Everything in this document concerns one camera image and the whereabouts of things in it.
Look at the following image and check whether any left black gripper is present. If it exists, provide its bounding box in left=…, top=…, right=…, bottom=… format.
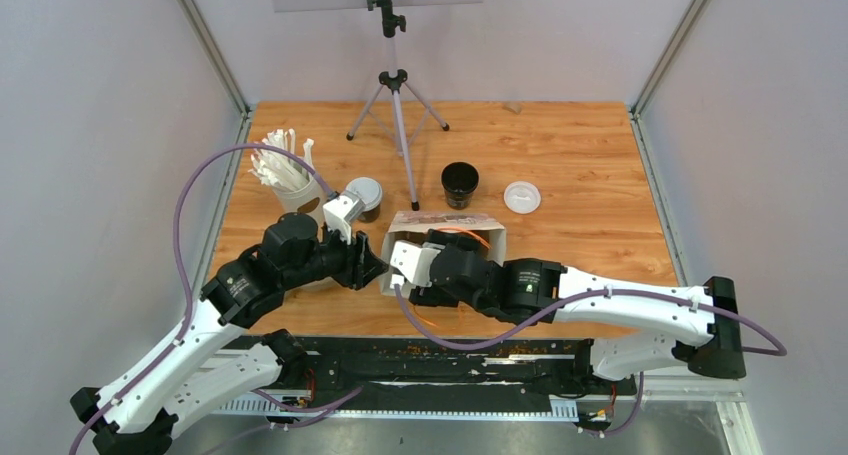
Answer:
left=282, top=219, right=390, bottom=290

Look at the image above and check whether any black coffee cup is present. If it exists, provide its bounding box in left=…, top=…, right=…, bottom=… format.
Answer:
left=357, top=204, right=381, bottom=223

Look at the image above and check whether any kraft paper takeout bag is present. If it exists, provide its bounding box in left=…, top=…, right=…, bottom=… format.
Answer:
left=378, top=211, right=508, bottom=337

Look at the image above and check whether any white plastic cup lid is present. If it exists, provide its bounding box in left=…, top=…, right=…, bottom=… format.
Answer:
left=346, top=177, right=383, bottom=211

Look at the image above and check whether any black paper cup stack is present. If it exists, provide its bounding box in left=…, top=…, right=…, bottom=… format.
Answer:
left=441, top=161, right=480, bottom=210

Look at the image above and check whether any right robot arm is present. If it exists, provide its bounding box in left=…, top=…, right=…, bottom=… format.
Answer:
left=390, top=233, right=747, bottom=393

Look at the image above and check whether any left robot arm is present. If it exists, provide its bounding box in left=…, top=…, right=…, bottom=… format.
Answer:
left=70, top=213, right=388, bottom=454

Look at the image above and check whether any white straw holder cup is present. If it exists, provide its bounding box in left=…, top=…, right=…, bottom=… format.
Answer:
left=271, top=166, right=327, bottom=226

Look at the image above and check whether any bundle of wrapped straws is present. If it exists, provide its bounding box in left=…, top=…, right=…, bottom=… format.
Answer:
left=250, top=128, right=313, bottom=192

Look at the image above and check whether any silver tripod stand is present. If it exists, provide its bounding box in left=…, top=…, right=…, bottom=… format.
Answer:
left=345, top=0, right=450, bottom=211

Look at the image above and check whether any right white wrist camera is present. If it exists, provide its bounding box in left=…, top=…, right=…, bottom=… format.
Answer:
left=389, top=241, right=441, bottom=287

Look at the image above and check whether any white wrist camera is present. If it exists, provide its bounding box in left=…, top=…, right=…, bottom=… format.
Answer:
left=323, top=191, right=365, bottom=245
left=389, top=241, right=441, bottom=287

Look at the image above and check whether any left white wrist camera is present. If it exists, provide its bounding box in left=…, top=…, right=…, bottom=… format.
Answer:
left=323, top=191, right=365, bottom=245

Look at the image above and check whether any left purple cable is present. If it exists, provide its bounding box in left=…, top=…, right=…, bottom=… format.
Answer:
left=68, top=143, right=339, bottom=455

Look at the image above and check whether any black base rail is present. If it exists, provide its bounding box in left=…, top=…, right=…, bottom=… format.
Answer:
left=238, top=335, right=707, bottom=415

